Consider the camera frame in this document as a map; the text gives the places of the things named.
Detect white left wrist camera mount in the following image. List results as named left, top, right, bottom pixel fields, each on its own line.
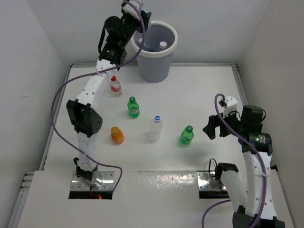
left=122, top=0, right=143, bottom=20

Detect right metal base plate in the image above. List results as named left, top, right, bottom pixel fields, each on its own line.
left=197, top=171, right=227, bottom=191

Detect green bottle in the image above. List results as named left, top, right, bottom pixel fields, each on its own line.
left=180, top=125, right=194, bottom=145
left=127, top=96, right=140, bottom=118

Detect red cap cola bottle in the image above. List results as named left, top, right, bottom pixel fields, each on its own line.
left=109, top=76, right=122, bottom=97

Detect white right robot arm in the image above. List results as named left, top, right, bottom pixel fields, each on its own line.
left=203, top=105, right=285, bottom=228

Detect aluminium frame rail left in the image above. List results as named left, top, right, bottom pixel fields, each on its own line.
left=7, top=63, right=79, bottom=228

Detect metal base plate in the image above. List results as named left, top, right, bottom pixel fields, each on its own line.
left=197, top=171, right=227, bottom=191
left=70, top=171, right=114, bottom=191

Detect grey plastic waste bin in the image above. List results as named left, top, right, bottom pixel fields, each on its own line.
left=131, top=21, right=178, bottom=83

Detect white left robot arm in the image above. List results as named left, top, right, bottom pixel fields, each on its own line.
left=66, top=10, right=151, bottom=182

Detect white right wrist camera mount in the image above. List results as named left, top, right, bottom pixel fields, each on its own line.
left=219, top=95, right=238, bottom=118

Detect large clear bottle white cap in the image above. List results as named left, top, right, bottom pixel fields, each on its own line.
left=159, top=41, right=167, bottom=51

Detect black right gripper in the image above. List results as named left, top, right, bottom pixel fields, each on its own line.
left=203, top=106, right=245, bottom=139

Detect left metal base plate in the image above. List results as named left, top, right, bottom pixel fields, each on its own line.
left=70, top=171, right=114, bottom=191

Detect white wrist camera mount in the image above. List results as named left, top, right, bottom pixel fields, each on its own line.
left=219, top=95, right=238, bottom=118
left=122, top=0, right=143, bottom=20

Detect orange juice bottle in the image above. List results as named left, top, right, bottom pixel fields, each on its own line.
left=111, top=126, right=124, bottom=145

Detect water bottle blue label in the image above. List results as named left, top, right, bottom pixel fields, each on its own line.
left=138, top=38, right=154, bottom=52

